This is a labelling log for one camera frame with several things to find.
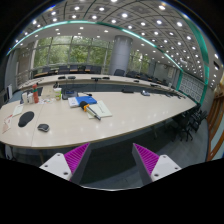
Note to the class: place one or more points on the black office chair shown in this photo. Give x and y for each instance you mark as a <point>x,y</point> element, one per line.
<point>183,122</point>

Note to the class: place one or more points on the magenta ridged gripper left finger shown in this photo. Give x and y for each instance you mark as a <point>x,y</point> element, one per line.
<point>69,166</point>

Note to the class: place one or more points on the red drink bottle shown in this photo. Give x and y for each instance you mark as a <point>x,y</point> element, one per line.
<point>35,93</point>

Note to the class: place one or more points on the black oval mouse pad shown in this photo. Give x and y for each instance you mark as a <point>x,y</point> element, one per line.
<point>25,118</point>

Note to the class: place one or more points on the blue notebook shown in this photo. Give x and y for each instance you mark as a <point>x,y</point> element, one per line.
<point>87,99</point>

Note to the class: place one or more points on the white paper sheet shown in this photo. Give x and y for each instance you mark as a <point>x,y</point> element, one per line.
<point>18,110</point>

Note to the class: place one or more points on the red and white booklet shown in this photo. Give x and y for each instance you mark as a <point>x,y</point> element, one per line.
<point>7,124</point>

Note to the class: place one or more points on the large grey round pillar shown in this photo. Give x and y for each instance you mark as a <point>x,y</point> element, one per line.
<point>120,53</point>

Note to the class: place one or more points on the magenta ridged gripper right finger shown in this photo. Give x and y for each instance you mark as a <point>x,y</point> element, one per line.
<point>151,166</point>

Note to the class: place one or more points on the black computer mouse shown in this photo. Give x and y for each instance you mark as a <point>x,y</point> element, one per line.
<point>43,127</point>

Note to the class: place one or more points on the white cup with green label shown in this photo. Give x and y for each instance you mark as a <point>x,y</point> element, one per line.
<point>57,92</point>

